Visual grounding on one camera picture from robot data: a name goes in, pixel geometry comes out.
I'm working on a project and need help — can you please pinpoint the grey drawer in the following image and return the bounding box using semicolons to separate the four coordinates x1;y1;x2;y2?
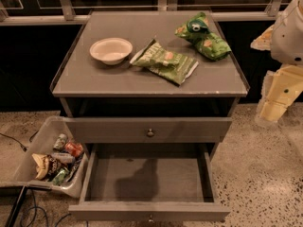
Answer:
69;144;230;222
65;117;231;143

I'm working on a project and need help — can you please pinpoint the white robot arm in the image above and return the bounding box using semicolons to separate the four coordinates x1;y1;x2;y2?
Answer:
250;0;303;122

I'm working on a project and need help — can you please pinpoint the grey wooden drawer cabinet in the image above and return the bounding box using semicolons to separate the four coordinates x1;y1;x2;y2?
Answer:
49;10;251;149

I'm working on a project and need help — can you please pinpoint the green chip bag crumpled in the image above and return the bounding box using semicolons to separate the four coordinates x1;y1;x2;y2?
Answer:
175;12;231;61

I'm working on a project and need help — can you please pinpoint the green chip bag flat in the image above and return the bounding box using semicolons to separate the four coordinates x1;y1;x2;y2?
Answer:
130;39;199;85

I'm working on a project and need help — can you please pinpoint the metal window railing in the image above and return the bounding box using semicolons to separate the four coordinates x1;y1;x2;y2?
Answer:
0;0;291;25

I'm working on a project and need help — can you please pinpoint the white paper bowl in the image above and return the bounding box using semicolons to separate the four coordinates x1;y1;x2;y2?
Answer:
89;38;133;65

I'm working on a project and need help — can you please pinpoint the orange soda can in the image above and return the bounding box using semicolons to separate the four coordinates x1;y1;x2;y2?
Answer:
64;142;83;157

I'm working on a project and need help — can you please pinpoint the green soda can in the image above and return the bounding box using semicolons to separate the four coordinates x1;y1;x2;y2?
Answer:
53;133;68;151

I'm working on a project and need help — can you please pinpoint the clear plastic bin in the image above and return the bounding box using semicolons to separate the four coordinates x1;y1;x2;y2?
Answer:
1;116;88;198

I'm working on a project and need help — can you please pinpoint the green snack packet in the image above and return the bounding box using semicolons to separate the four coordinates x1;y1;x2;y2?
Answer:
52;167;69;185

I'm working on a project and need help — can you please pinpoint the brown snack bag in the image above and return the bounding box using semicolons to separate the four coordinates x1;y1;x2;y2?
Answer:
32;153;62;180

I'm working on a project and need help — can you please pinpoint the black cable with plug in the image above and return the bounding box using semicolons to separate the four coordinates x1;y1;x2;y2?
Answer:
0;132;28;152

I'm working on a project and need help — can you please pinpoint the blue cable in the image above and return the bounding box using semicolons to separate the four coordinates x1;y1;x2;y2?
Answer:
19;189;72;227

